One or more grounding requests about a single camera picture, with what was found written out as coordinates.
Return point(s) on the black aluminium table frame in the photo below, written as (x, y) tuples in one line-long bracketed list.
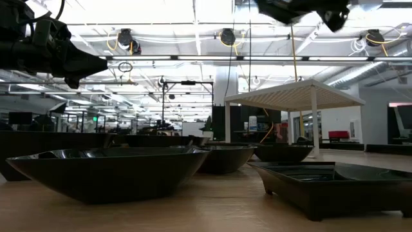
[(389, 148)]

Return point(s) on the black square footed tray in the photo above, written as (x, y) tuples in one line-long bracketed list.
[(322, 196)]

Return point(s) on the small plant in white pot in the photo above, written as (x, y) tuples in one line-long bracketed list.
[(207, 134)]

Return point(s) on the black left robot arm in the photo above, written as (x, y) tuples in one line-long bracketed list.
[(13, 54)]

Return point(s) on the dark computer monitor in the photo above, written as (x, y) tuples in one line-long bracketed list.
[(20, 118)]

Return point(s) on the white board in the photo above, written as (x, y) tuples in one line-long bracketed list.
[(191, 129)]

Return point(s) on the black camera rig frame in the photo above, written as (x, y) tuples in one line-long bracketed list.
[(188, 82)]

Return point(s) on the white building column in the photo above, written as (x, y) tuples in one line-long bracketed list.
[(225, 87)]

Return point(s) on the black rounded square mini bowl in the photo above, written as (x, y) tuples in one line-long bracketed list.
[(283, 154)]

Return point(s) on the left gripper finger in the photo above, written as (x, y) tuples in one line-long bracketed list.
[(83, 69), (80, 58)]

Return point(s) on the white perforated metal rack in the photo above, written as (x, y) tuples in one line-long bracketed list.
[(289, 96)]

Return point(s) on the black cabinet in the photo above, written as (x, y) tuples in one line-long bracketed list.
[(241, 116)]

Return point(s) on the long ceiling light strip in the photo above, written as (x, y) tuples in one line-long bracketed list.
[(145, 58)]

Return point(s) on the ribbed silver duct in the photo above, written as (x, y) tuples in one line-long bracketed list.
[(354, 74)]

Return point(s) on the red box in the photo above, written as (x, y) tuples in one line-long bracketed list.
[(338, 134)]

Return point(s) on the black deep square mini bowl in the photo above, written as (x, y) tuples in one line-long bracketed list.
[(38, 141)]

